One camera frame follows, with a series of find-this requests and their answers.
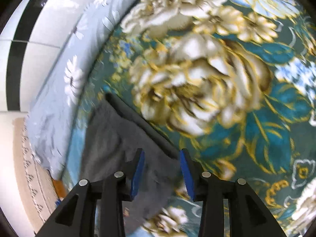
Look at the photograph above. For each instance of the white wardrobe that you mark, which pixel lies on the white wardrobe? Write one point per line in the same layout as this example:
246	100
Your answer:
44	24

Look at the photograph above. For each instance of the light blue floral quilt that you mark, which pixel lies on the light blue floral quilt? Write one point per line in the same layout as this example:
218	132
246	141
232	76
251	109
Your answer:
49	116

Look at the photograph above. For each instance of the beige quilted headboard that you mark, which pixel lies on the beige quilted headboard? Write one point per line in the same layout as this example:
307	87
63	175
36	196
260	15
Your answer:
27	177

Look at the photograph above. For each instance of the wooden bed frame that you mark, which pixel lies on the wooden bed frame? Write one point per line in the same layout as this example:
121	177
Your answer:
59	188

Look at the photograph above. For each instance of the dark grey hoodie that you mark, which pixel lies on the dark grey hoodie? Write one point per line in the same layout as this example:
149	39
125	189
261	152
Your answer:
106	140

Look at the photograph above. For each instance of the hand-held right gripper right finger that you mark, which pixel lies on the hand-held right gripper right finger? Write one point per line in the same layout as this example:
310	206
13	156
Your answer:
186	175

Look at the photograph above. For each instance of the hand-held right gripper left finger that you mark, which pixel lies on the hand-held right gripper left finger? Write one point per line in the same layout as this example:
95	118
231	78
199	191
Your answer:
137	175

